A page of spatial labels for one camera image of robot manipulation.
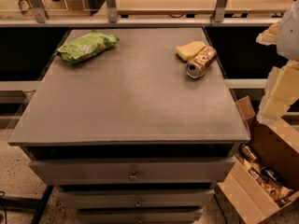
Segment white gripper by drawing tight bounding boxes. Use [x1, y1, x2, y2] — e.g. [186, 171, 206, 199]
[256, 0, 299, 125]

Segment orange soda can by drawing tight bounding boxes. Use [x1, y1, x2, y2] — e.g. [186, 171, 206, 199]
[186, 47, 217, 79]

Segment can in cardboard box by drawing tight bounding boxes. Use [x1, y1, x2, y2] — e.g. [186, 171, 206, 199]
[239, 144, 258, 162]

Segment blue can in box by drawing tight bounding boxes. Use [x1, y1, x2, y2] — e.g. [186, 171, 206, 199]
[261, 167, 280, 183]

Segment yellow sponge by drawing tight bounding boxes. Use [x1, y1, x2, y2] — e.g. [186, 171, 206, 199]
[176, 41, 206, 61]

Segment open cardboard box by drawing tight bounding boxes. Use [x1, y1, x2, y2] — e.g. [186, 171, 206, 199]
[218, 96, 299, 224]

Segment snack packets in box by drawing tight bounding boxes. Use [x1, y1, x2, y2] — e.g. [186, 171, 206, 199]
[249, 168, 292, 206]

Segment green chip bag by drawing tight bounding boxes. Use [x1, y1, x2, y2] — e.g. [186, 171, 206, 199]
[56, 30, 120, 64]

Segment metal railing frame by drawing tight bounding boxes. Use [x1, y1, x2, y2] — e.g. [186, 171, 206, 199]
[0, 0, 299, 28]

